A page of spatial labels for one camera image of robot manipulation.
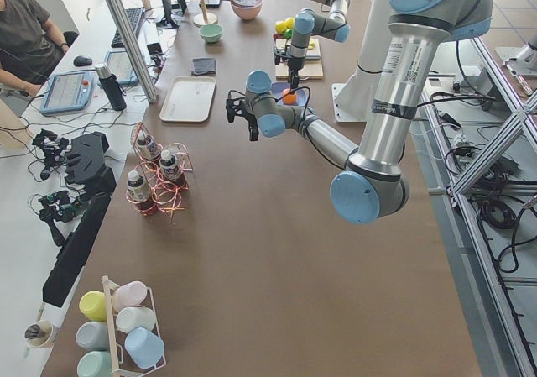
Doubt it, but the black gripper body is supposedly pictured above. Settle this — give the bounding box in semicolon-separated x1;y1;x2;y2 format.
287;56;304;84
242;110;259;141

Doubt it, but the blue plate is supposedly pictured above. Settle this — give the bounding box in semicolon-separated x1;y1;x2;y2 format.
271;82;308;106

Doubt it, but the orange mandarin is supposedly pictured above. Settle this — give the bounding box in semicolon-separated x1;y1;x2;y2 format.
282;88;297;105

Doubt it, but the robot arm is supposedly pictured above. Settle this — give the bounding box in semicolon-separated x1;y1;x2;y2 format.
227;0;493;224
285;0;350;89

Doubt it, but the wooden cutting board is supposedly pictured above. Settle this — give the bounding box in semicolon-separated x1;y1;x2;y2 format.
274;38;324;80

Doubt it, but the yellow lemon near strawberry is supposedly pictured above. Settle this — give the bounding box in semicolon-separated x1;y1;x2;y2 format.
274;21;287;34

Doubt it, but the yellow lemon outer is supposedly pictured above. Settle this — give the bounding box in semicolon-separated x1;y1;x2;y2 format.
284;17;295;29

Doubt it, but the cream rabbit tray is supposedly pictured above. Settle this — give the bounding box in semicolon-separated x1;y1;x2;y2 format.
159;76;216;123

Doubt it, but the pink bowl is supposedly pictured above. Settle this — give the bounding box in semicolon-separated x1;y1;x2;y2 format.
231;0;263;21

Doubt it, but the clear ice cubes pile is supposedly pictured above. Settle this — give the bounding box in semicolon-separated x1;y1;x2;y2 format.
232;0;261;8

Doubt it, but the grey folded cloth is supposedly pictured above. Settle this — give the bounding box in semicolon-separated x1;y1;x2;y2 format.
190;57;216;76

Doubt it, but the green bowl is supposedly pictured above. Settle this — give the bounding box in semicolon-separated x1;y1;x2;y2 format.
199;24;222;44

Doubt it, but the wooden cup stand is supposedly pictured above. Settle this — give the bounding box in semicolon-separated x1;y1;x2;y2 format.
193;0;218;28

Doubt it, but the tea bottle top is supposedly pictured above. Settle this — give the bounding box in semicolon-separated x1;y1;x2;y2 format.
136;134;160;161

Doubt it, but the black thermos bottle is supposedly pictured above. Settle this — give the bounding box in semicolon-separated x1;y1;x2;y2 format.
95;62;127;111

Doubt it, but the teach pendant far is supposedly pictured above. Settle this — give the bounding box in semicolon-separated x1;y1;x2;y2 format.
105;50;138;86

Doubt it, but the teach pendant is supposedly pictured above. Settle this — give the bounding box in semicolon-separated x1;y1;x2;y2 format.
105;50;138;86
39;71;93;115

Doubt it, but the black keyboard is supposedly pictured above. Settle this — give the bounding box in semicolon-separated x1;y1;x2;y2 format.
110;6;146;49

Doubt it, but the black computer mouse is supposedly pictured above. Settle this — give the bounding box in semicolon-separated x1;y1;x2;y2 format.
73;55;93;67

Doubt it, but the teach pendant near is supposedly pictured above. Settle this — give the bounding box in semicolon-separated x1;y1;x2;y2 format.
39;71;93;115

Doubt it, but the pink cup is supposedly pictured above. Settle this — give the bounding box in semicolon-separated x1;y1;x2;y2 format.
112;280;147;312

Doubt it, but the white cup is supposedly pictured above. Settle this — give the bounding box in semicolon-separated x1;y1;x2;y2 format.
116;306;156;333

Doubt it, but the yellow cup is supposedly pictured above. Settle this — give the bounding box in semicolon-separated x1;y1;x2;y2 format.
79;291;107;322

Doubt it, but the seated person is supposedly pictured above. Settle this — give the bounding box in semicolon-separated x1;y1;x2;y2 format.
1;0;78;97

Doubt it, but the light blue cup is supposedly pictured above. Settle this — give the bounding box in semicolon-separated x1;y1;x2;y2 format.
124;327;164;369

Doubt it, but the grey cup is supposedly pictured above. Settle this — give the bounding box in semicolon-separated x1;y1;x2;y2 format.
76;321;109;351

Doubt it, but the white cup rack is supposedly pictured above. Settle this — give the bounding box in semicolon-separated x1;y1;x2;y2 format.
102;275;167;377

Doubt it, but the mint green cup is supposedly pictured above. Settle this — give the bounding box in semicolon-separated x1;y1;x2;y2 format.
76;351;112;377

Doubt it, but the paper cup with tools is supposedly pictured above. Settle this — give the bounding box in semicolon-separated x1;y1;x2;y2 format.
24;320;58;348

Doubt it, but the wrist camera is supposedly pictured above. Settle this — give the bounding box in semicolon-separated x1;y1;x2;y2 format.
226;90;246;123
273;46;289;65

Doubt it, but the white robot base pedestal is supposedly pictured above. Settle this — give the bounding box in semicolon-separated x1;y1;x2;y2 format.
332;0;391;123

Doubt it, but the copper wire bottle rack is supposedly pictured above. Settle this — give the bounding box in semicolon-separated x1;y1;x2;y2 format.
125;123;193;217

